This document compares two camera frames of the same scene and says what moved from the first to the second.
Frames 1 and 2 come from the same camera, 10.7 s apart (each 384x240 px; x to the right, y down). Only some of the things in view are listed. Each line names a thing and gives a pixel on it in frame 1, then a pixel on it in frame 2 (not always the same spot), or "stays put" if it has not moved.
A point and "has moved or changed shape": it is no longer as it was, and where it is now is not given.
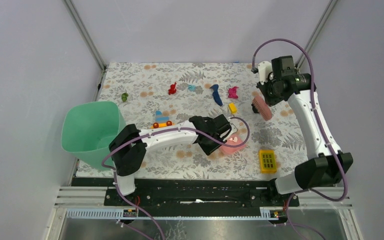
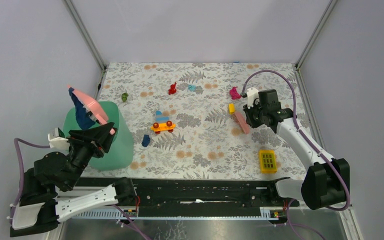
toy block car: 161,120 stays put
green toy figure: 124,96 stays put
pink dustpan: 232,140 → 94,106
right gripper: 270,101 → 247,112
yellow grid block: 267,161 stays put
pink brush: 259,106 has moved or changed shape
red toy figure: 172,90 stays put
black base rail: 201,192 stays put
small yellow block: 232,107 stays put
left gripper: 209,150 → 100,138
